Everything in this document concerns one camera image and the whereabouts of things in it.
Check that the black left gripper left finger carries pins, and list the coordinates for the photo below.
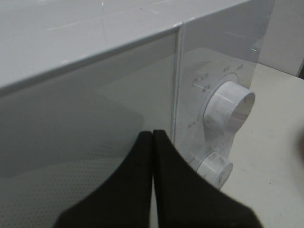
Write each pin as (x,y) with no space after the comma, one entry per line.
(123,200)

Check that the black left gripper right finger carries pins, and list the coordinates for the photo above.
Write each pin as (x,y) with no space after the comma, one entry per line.
(186,200)

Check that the white upper power knob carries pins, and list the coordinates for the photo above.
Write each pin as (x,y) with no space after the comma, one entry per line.
(228,108)

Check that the white microwave oven body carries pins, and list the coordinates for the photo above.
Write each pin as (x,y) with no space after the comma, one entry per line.
(218,41)

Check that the white timer knob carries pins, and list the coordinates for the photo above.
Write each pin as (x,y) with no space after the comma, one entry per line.
(215,169)

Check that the white microwave door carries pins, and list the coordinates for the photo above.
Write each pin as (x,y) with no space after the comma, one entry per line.
(62,138)

